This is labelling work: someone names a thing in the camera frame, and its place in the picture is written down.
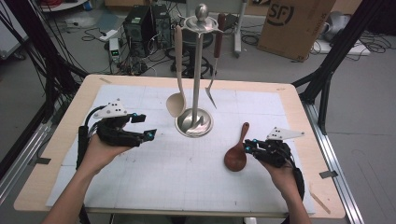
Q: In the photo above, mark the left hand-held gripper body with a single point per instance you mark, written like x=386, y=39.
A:
x=116, y=135

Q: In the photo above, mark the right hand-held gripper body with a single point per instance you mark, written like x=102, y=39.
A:
x=274, y=154

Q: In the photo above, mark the dark wooden spoon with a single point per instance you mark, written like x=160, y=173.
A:
x=235, y=160

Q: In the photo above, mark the beige ladle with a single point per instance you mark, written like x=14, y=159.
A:
x=176, y=104

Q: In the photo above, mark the metal utensil stand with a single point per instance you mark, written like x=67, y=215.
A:
x=196, y=77

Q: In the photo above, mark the person's left hand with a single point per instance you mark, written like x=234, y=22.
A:
x=96, y=155

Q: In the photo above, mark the person's right hand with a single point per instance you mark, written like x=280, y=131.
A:
x=285, y=182

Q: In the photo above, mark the white grid mat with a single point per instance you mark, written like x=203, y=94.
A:
x=186, y=174

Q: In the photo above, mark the grey tape piece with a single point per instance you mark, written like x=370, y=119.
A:
x=328, y=174
x=40, y=160

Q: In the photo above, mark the thin wooden stick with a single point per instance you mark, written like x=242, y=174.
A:
x=320, y=202

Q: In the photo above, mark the small device with green display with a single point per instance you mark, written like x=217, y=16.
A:
x=114, y=49

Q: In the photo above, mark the large black computer tower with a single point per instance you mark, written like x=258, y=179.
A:
x=138, y=31

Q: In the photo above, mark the white power strip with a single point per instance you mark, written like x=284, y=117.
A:
x=108, y=35

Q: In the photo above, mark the black rolling stool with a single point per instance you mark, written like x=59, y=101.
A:
x=188, y=40

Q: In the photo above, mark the slim black computer tower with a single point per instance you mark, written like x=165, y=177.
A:
x=162, y=28

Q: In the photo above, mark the cardboard box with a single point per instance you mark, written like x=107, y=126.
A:
x=292, y=31

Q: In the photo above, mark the grey white machine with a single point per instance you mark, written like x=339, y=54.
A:
x=337, y=25

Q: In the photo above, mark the aluminium rail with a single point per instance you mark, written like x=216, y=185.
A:
x=21, y=158
x=330, y=149

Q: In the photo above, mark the black metal frame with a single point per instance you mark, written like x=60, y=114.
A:
x=330, y=62

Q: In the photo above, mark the white stand post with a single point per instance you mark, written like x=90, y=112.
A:
x=239, y=34

